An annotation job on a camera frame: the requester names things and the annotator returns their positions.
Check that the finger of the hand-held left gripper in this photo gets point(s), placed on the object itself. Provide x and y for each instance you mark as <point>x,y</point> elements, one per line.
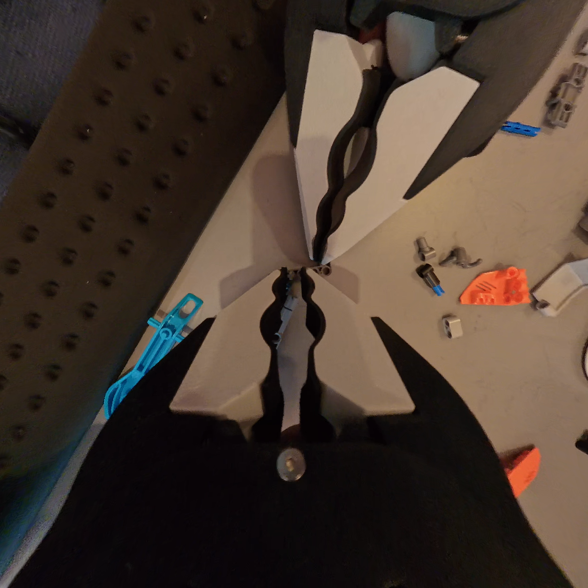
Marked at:
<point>409,138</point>
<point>321,115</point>

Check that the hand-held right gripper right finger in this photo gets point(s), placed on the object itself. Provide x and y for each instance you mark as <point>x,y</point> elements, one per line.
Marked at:
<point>363,367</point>

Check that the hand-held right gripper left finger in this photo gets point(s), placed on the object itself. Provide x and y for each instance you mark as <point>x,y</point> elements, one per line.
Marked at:
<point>220,367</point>

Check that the grey long pin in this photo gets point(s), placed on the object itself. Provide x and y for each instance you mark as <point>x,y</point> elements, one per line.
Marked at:
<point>289,307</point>

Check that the person's right hand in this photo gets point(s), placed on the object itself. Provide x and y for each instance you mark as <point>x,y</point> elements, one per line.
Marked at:
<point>291,434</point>

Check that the teal plastic separator tool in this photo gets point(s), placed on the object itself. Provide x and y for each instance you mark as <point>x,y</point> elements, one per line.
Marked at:
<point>160,340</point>

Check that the dark grey brick piece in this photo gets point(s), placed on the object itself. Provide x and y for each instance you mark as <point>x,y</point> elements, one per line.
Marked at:
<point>565,96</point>

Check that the blue pin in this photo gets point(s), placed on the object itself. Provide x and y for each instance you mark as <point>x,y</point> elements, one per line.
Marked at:
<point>520,128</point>

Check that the small grey connector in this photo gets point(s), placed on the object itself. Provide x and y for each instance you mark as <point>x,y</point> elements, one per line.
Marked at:
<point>452,327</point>

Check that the black connector with blue pin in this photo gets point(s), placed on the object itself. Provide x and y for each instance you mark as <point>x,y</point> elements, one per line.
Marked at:
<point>428,275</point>

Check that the grey hook piece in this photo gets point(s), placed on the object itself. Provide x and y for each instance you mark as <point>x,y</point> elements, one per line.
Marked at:
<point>457,258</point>

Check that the orange pin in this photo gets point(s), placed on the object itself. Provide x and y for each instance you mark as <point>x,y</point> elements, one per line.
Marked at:
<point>496,287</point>

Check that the orange curved brick piece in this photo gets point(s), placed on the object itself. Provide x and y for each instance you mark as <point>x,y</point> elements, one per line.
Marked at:
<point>523,471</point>

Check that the grey angular panel piece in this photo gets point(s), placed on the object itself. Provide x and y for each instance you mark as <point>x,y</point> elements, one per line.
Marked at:
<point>584,220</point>

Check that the black dimpled foam mat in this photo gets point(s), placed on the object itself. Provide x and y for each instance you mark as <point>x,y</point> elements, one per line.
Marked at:
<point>115,183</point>

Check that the grey curved panel piece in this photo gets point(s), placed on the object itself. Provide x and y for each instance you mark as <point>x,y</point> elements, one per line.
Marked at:
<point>562,287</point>

